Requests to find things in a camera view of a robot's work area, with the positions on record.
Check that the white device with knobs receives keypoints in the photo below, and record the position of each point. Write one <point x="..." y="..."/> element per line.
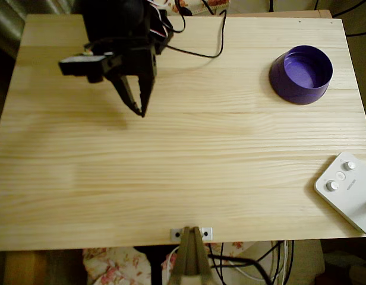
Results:
<point x="349" y="202"/>

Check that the black stand pole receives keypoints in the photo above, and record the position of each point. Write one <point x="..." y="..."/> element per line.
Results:
<point x="156" y="267"/>

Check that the purple bowl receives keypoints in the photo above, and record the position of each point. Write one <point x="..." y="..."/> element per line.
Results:
<point x="278" y="83"/>

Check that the floral cloth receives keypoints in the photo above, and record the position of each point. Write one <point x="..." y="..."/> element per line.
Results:
<point x="195" y="7"/>
<point x="111" y="264"/>

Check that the white bracket with screws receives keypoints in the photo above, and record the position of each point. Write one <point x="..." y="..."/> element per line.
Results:
<point x="210" y="231"/>

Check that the black camera box with label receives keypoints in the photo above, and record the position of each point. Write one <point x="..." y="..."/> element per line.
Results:
<point x="79" y="66"/>

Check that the wooden table leg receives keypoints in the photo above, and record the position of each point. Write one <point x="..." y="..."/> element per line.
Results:
<point x="25" y="267"/>

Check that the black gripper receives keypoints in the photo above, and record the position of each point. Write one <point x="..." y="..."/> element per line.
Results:
<point x="141" y="66"/>

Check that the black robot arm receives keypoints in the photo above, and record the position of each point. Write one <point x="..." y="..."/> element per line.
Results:
<point x="111" y="20"/>

